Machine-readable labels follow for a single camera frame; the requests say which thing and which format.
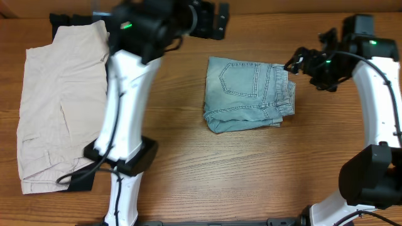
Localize light blue denim shorts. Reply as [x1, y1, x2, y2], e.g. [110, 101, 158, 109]
[204, 56, 296, 134]

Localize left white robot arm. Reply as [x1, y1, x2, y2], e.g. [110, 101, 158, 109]
[84, 0, 230, 225]

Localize beige cargo shorts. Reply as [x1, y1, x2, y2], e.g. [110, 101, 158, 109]
[17, 21, 109, 195]

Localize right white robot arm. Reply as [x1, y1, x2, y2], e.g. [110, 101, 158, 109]
[267, 14, 401, 225]

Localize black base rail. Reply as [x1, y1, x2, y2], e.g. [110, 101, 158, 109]
[75, 217, 302, 226]

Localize light blue folded shirt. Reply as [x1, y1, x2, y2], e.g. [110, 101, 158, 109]
[92, 11, 111, 16]

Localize black folded garment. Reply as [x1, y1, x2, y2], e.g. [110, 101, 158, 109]
[49, 13, 111, 192]

